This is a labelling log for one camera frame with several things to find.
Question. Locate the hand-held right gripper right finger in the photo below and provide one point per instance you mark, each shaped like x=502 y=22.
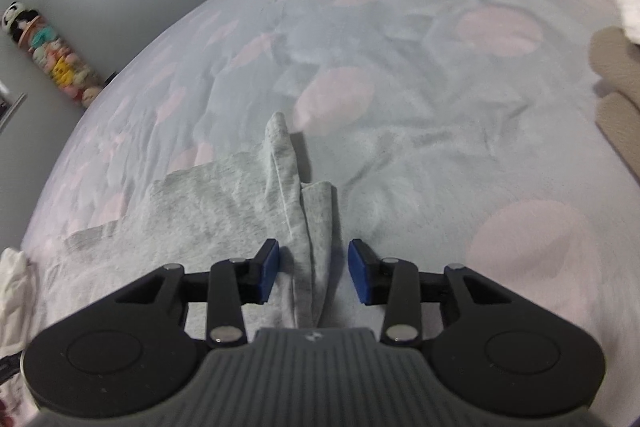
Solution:
x=357 y=270

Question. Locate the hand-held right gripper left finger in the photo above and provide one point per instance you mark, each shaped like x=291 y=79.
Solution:
x=270 y=268

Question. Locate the grey black-collared T-shirt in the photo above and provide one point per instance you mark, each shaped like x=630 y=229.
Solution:
x=225 y=202

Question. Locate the pink-dotted grey bed sheet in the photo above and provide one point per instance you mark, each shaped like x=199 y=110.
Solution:
x=425 y=107

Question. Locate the white crumpled cloth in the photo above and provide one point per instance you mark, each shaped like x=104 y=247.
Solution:
x=12 y=297

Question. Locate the column of stuffed toys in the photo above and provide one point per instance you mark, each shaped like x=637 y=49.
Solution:
x=55 y=57

